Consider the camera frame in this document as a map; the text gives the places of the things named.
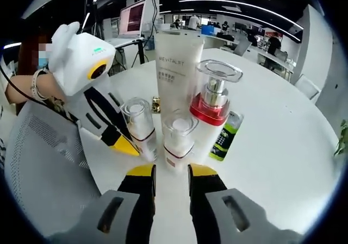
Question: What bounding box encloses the white chair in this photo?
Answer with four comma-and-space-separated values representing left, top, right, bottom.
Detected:
294, 73, 322, 101

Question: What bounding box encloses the white bead bracelet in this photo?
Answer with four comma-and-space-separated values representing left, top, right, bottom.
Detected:
29, 67, 53, 101

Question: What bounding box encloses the open laptop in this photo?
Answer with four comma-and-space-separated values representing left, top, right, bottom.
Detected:
118, 0, 148, 40

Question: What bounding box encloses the white office counter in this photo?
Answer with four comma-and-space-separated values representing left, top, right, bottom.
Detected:
160, 28, 237, 52

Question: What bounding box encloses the white standing desk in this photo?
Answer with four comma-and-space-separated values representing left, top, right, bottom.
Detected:
104, 35, 147, 65

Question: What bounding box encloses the small skincare pump bottle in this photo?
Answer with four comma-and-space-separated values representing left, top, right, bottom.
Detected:
120, 97, 159, 162
162, 115, 200, 172

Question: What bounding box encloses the gold foil skincare sachet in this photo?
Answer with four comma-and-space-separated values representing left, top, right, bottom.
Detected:
150, 95, 163, 115

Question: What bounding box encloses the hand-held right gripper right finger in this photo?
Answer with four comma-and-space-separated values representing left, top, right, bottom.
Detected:
187, 162, 266, 244

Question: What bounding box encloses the green black skincare sachet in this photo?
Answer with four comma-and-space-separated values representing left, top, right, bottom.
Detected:
208, 110, 245, 162

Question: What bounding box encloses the grey mesh chair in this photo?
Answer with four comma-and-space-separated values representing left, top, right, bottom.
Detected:
3, 99, 128, 244

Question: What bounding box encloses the potted green plant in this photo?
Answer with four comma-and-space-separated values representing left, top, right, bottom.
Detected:
333, 118, 348, 158

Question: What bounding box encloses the blue storage box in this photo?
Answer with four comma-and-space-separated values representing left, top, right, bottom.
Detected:
200, 24, 219, 36

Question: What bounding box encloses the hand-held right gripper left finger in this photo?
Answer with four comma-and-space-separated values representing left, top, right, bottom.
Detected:
78, 164, 158, 244

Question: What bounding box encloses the grey office chair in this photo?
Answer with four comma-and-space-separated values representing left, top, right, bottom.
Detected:
232, 34, 253, 57

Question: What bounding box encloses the large red-collared skincare bottle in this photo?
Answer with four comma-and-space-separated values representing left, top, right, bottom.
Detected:
188, 59, 244, 162

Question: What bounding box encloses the white skincare tube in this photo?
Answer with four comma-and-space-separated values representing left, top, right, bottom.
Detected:
153, 29, 206, 136

